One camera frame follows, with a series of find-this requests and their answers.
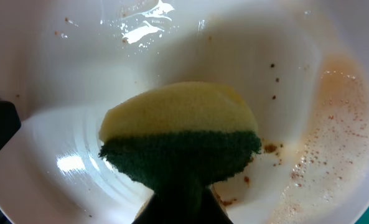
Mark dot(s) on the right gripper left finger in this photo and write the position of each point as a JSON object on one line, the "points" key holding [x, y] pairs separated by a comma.
{"points": [[152, 212]]}

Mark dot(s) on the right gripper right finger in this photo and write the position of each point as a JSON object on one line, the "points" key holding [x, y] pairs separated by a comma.
{"points": [[212, 213]]}

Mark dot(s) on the yellow green sponge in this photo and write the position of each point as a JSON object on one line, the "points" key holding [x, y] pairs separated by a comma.
{"points": [[179, 139]]}

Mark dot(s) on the white front plate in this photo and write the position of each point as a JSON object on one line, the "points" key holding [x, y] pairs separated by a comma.
{"points": [[302, 66]]}

